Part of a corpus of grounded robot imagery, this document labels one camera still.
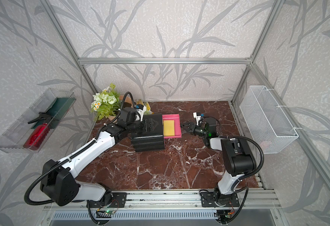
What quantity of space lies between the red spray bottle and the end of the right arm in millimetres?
668

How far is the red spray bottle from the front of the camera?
0.56m

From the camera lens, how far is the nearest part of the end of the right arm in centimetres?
75

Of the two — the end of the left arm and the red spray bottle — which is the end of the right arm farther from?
the red spray bottle
